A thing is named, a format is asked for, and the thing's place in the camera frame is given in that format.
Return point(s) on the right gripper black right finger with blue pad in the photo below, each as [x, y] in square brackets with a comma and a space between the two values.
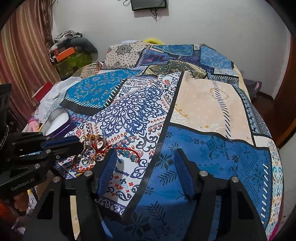
[238, 217]

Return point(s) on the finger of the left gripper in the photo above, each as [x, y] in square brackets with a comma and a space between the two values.
[60, 142]
[65, 151]

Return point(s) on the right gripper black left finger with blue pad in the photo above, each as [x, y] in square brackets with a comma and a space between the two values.
[51, 218]

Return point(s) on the pink plush slipper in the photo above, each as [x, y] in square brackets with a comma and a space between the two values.
[33, 125]

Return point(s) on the white crumpled cloth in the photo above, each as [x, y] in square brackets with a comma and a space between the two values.
[53, 98]

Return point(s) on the red and white box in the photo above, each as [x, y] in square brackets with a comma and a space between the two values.
[42, 91]

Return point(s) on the green patterned box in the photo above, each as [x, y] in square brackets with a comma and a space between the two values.
[68, 66]

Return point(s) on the striped red curtain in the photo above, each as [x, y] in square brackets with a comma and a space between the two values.
[26, 39]

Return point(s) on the patchwork patterned bedspread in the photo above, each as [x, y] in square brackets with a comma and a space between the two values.
[148, 101]

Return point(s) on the orange box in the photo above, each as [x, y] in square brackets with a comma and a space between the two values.
[65, 54]

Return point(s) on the pile of dark clothes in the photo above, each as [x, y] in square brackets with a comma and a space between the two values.
[73, 39]

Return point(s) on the yellow pillow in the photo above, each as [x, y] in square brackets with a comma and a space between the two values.
[153, 41]

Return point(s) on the black camera housing with chain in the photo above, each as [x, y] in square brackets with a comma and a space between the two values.
[4, 102]

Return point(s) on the wall mounted black television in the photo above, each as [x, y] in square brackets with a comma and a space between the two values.
[138, 5]

